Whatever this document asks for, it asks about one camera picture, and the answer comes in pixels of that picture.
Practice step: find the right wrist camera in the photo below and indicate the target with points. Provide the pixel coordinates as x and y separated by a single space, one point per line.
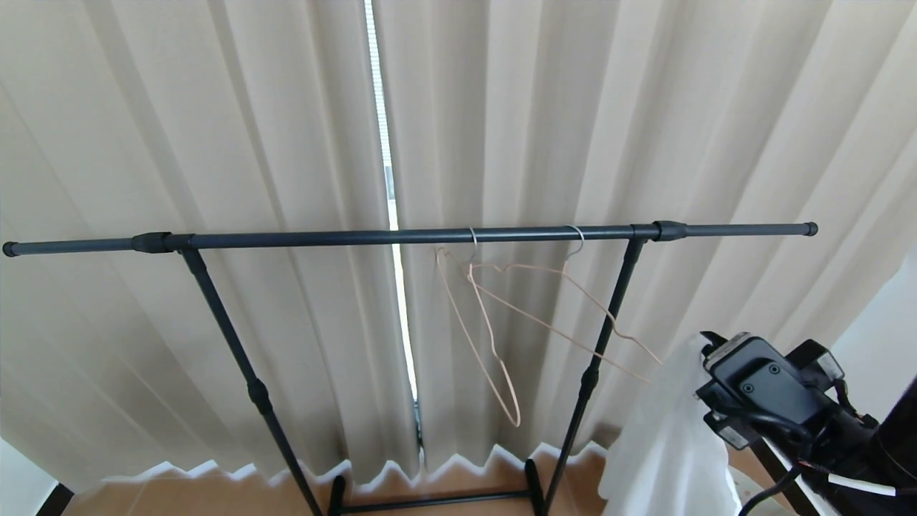
766 380

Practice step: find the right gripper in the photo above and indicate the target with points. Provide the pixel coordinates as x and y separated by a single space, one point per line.
745 436

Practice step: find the pink clothes hanger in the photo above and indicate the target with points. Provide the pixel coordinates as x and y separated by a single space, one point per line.
473 233
577 231

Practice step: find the beige curtain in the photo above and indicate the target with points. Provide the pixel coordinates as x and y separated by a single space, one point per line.
215 143

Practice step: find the black clothes rack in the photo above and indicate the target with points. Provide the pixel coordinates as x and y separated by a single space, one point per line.
286 238

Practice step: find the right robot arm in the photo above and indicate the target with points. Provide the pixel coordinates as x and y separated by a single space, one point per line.
888 444

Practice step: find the white printed t-shirt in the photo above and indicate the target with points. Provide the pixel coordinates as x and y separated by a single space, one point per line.
666 444

